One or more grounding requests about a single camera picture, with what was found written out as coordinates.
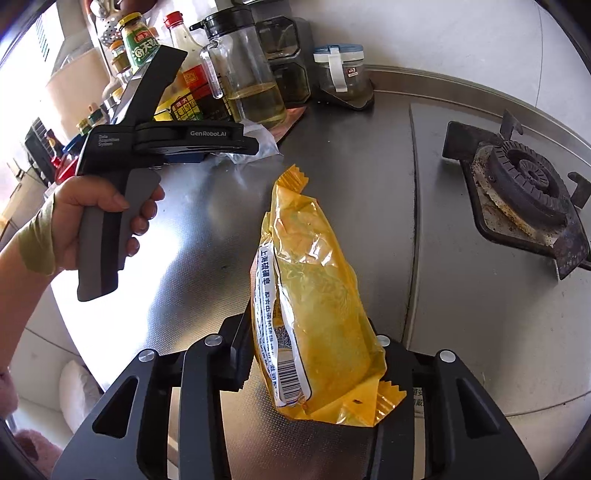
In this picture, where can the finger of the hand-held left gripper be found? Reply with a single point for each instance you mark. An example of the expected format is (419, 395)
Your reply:
(221, 147)

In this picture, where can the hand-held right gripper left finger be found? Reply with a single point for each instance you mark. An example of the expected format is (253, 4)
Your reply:
(240, 350)

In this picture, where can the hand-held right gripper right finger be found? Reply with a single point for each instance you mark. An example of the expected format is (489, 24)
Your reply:
(398, 365)

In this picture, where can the clear plastic wrapper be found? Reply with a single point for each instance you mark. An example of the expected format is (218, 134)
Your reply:
(263, 145)

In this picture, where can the yellow plastic packet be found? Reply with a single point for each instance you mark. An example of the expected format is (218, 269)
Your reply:
(323, 300)

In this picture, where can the person's left forearm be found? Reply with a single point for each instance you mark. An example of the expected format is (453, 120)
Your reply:
(21, 286)

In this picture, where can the person's left hand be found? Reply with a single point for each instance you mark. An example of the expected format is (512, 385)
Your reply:
(69, 221)

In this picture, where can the yellow seasoning pack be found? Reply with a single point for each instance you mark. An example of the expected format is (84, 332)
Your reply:
(178, 104)

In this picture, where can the black plastic basket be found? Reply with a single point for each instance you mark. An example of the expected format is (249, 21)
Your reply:
(39, 143)

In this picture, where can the glass oil jug black lid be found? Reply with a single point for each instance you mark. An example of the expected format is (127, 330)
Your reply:
(251, 83)

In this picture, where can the brown tray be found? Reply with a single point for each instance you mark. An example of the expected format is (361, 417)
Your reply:
(291, 122)

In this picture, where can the white round container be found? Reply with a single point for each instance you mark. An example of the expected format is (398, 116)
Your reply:
(78, 78)

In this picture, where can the small jar yellow lid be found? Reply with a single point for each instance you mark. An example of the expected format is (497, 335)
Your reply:
(119, 60)

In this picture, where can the dark tinted seasoning box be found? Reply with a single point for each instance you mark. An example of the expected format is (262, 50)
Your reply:
(277, 39)
(291, 83)

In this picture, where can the red cap sauce bottle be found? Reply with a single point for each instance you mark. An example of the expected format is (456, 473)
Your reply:
(191, 55)

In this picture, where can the stainless steel hob plate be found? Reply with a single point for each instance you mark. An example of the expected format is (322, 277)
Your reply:
(443, 277)

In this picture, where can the green label jar yellow lid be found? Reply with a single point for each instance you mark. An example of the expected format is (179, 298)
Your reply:
(138, 46)

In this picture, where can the perforated metal ladle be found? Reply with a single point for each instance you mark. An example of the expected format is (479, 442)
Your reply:
(108, 27)

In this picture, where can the glass jar blue lid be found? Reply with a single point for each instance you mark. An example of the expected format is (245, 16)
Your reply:
(339, 69)

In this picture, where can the white soft bundle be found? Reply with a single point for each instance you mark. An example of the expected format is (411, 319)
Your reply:
(78, 397)

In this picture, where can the black gas burner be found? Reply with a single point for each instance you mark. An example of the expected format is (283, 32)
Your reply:
(521, 184)

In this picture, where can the pink fleece pants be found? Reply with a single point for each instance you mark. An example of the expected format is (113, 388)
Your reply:
(34, 445)

